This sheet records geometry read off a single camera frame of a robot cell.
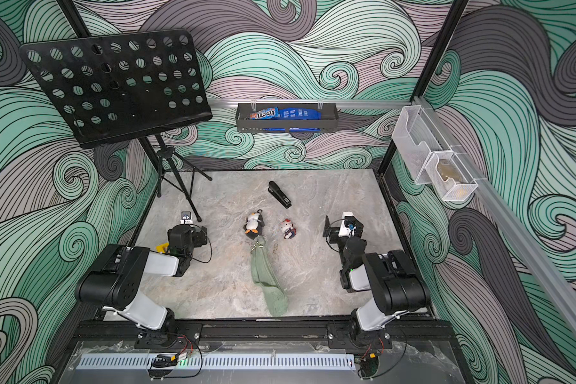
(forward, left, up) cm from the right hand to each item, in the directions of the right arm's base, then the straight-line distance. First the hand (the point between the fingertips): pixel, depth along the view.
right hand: (343, 217), depth 88 cm
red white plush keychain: (+1, +22, -8) cm, 23 cm away
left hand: (+1, +61, -6) cm, 62 cm away
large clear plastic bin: (+28, -32, +16) cm, 45 cm away
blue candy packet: (+34, +21, +23) cm, 46 cm away
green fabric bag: (-29, +26, +3) cm, 39 cm away
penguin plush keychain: (+1, +35, -6) cm, 36 cm away
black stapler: (+19, +25, -9) cm, 32 cm away
